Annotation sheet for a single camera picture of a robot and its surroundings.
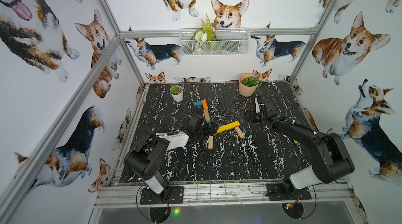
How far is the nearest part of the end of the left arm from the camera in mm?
747

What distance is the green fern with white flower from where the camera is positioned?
2.67 feet

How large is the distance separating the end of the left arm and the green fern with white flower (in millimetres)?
396
